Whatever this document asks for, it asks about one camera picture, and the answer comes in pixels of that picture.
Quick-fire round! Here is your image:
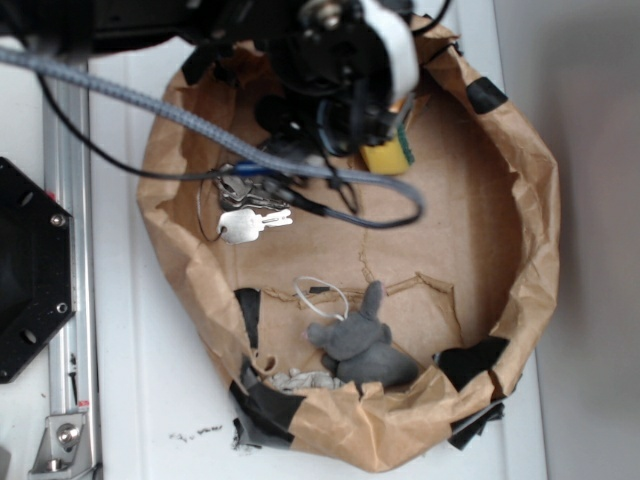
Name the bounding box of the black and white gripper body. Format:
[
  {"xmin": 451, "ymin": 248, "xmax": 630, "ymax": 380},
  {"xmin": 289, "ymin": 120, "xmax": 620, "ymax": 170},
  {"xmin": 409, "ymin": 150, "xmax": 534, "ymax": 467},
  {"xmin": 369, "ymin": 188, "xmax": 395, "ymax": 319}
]
[{"xmin": 255, "ymin": 1, "xmax": 419, "ymax": 155}]

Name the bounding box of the grey braided cable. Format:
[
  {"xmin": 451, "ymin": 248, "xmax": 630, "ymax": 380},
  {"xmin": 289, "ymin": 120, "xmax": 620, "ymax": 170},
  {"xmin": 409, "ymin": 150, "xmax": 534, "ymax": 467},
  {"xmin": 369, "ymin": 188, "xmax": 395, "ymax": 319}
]
[{"xmin": 0, "ymin": 47, "xmax": 426, "ymax": 230}]

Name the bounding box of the bunch of silver keys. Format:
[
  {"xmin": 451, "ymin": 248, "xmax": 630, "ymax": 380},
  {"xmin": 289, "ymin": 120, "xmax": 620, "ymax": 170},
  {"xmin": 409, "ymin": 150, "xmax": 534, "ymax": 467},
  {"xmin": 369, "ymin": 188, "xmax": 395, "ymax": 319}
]
[{"xmin": 196, "ymin": 162, "xmax": 293, "ymax": 245}]

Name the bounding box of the metal corner bracket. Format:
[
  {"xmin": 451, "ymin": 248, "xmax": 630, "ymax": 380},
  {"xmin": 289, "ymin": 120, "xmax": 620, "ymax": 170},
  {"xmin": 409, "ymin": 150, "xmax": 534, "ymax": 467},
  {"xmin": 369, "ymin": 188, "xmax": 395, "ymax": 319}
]
[{"xmin": 28, "ymin": 413, "xmax": 96, "ymax": 479}]

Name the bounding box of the grey plush rabbit toy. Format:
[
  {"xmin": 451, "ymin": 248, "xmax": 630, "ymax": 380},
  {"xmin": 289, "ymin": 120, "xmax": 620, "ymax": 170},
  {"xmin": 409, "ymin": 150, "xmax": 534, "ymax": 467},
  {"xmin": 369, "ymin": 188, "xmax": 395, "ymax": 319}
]
[{"xmin": 305, "ymin": 281, "xmax": 419, "ymax": 387}]

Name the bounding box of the brown paper bag tray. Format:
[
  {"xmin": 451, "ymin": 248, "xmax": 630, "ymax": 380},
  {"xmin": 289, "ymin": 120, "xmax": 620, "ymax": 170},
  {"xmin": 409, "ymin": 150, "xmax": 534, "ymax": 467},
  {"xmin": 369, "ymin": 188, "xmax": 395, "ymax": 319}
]
[{"xmin": 137, "ymin": 26, "xmax": 560, "ymax": 472}]

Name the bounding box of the yellow sponge with green pad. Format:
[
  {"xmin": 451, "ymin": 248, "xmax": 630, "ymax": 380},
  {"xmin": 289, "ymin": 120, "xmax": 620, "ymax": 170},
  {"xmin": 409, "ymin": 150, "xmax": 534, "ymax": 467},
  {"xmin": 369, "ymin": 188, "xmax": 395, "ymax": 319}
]
[{"xmin": 359, "ymin": 94, "xmax": 415, "ymax": 176}]

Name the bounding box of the black cable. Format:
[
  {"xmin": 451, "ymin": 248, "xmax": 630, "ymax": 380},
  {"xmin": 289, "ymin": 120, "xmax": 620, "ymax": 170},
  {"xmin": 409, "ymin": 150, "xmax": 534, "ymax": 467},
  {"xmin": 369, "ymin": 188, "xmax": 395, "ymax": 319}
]
[{"xmin": 34, "ymin": 74, "xmax": 361, "ymax": 216}]

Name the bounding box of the aluminium extrusion rail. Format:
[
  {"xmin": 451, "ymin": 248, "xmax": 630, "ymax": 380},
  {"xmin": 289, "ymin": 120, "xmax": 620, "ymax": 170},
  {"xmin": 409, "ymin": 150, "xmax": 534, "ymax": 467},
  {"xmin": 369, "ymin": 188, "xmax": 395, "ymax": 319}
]
[{"xmin": 28, "ymin": 80, "xmax": 102, "ymax": 479}]

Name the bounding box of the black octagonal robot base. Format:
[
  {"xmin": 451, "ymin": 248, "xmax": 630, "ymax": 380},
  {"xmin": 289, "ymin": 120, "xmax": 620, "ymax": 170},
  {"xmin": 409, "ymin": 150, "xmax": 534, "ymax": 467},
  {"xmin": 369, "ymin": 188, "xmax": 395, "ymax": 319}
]
[{"xmin": 1, "ymin": 158, "xmax": 74, "ymax": 384}]

